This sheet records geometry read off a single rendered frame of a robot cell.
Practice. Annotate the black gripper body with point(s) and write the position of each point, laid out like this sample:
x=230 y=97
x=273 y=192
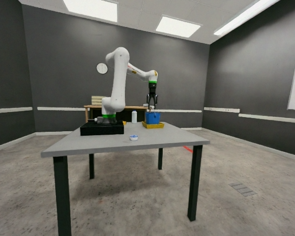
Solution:
x=152 y=91

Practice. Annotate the yellow square tray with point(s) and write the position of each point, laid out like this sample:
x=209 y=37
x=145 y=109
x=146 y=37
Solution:
x=151 y=126

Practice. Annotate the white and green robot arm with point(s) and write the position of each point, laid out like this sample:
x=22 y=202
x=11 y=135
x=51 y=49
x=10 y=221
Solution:
x=116 y=103

